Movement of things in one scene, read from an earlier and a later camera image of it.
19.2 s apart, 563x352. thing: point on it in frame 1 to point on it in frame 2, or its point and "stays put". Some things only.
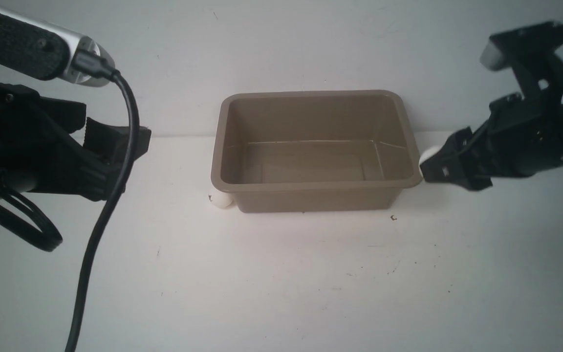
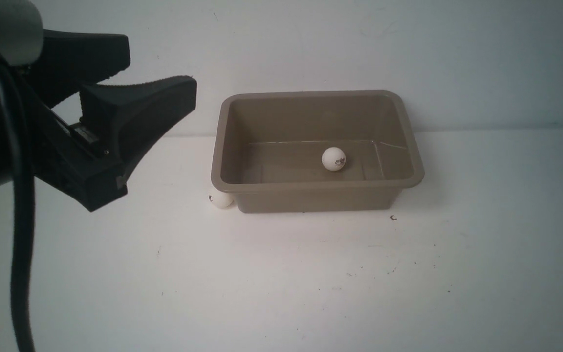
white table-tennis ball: [219, 199] stays put
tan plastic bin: [291, 151] stays put
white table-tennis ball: [429, 152] to [333, 159]
